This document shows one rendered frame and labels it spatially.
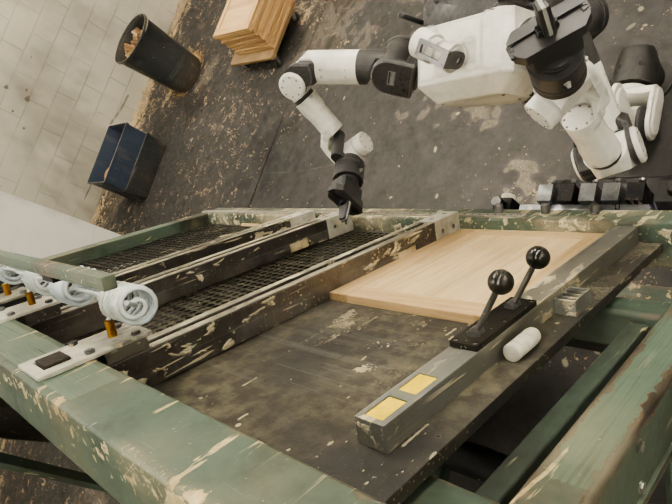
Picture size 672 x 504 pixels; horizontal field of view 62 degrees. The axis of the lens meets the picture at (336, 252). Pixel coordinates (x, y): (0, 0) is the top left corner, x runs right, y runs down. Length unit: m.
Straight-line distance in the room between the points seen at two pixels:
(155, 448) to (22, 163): 5.74
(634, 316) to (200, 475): 0.86
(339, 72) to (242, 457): 1.13
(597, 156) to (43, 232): 4.34
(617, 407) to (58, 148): 6.05
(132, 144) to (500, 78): 4.55
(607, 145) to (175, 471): 0.95
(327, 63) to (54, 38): 5.12
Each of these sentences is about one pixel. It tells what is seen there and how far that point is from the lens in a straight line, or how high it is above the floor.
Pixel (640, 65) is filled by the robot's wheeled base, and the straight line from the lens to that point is 2.41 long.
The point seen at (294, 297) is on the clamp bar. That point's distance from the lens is 1.22.
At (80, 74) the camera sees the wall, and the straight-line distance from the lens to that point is 6.51.
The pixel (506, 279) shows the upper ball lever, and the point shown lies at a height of 1.54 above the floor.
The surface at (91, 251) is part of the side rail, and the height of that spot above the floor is 1.36.
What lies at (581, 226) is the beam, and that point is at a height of 0.90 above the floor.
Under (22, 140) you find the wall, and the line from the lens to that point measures 6.31.
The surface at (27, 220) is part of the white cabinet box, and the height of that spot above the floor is 0.97.
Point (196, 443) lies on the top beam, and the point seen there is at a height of 1.87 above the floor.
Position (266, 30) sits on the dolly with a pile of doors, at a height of 0.26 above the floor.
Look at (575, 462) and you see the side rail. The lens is 0.63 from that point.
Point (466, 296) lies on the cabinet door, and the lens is 1.15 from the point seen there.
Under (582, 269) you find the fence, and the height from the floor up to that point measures 1.17.
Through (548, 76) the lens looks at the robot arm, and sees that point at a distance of 0.99.
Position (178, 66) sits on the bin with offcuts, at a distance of 5.70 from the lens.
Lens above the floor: 2.25
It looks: 43 degrees down
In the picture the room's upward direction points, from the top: 64 degrees counter-clockwise
